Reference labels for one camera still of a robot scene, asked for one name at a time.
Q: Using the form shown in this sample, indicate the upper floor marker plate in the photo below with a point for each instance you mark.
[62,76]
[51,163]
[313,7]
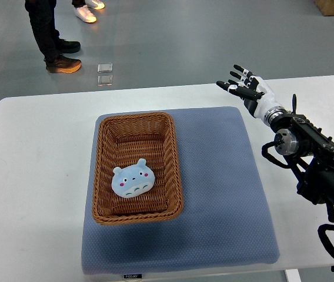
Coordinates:
[104,67]

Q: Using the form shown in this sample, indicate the lower floor marker plate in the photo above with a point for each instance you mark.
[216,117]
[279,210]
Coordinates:
[105,80]

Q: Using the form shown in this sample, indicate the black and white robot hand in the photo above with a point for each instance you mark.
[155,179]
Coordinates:
[257,96]

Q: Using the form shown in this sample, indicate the brown wicker basket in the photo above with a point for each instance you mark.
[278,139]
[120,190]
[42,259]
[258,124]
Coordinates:
[121,141]

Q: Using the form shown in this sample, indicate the blue plush toy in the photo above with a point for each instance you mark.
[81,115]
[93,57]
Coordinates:
[133,180]

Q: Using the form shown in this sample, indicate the white sneaker far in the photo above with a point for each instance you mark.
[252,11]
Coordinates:
[95,4]

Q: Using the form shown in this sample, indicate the white sneaker near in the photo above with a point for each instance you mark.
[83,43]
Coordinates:
[84,14]

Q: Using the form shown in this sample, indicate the person in black trousers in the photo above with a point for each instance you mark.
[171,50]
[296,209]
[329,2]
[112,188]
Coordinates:
[47,37]

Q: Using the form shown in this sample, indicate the floor marker plate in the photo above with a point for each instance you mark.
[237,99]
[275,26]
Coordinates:
[105,80]
[104,67]

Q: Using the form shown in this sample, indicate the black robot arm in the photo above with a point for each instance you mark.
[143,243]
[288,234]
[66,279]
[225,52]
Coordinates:
[301,147]

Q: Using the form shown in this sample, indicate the white sneaker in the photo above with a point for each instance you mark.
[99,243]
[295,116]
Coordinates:
[95,4]
[84,14]

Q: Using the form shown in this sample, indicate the blue foam mat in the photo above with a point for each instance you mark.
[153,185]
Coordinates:
[225,219]

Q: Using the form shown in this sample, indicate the white table leg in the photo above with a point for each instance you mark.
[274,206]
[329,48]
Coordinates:
[292,275]

